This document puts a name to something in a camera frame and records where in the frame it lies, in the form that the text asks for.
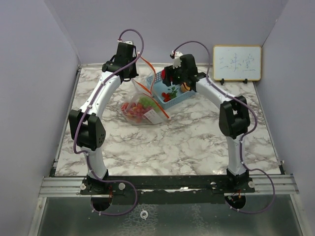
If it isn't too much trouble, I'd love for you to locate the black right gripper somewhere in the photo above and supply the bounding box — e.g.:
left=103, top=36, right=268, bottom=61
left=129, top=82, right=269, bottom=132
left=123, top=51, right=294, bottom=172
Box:
left=162, top=64, right=187, bottom=88

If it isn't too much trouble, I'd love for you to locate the red apple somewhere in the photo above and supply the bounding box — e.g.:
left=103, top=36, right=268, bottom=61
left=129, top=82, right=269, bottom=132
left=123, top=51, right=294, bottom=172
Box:
left=161, top=70, right=165, bottom=80

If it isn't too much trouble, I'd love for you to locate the peach fruit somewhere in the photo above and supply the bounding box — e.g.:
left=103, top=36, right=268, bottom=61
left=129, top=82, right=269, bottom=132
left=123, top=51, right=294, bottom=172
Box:
left=181, top=83, right=191, bottom=93

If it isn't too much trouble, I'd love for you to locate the green grape bunch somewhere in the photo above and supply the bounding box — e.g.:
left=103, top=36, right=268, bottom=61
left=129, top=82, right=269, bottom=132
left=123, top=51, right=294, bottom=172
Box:
left=138, top=96, right=158, bottom=110

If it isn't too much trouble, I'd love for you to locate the clear zip bag orange zipper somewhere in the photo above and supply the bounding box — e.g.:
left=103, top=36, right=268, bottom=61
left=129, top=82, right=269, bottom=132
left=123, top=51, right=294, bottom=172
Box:
left=120, top=93, right=170, bottom=125

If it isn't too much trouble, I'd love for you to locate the red strawberry bunch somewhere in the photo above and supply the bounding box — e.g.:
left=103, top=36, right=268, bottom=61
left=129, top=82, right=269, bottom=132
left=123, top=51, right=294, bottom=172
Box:
left=121, top=102, right=131, bottom=115

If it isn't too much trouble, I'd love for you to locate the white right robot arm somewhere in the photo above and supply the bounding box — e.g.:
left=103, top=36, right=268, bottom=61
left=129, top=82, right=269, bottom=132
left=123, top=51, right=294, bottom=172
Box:
left=162, top=52, right=250, bottom=192

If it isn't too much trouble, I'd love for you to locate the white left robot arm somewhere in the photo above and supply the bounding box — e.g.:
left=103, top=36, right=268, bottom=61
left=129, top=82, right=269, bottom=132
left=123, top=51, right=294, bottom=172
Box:
left=68, top=41, right=138, bottom=194

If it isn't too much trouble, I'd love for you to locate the blue plastic basket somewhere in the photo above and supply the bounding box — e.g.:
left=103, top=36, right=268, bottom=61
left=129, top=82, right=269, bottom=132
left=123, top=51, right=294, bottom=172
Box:
left=145, top=71, right=195, bottom=110

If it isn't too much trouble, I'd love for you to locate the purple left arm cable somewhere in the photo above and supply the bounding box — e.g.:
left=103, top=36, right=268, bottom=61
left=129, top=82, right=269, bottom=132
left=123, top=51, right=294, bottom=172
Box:
left=73, top=29, right=145, bottom=184

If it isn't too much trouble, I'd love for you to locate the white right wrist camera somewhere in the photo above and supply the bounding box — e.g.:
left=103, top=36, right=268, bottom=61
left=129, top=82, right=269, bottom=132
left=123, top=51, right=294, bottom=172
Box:
left=170, top=51, right=183, bottom=69

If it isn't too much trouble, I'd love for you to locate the small whiteboard wooden frame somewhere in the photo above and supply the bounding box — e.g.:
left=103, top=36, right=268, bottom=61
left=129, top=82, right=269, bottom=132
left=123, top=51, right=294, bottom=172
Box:
left=213, top=45, right=262, bottom=81

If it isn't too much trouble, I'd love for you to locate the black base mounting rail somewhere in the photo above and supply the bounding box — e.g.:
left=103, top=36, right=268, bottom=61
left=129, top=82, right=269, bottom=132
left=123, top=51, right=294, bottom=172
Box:
left=80, top=174, right=255, bottom=205

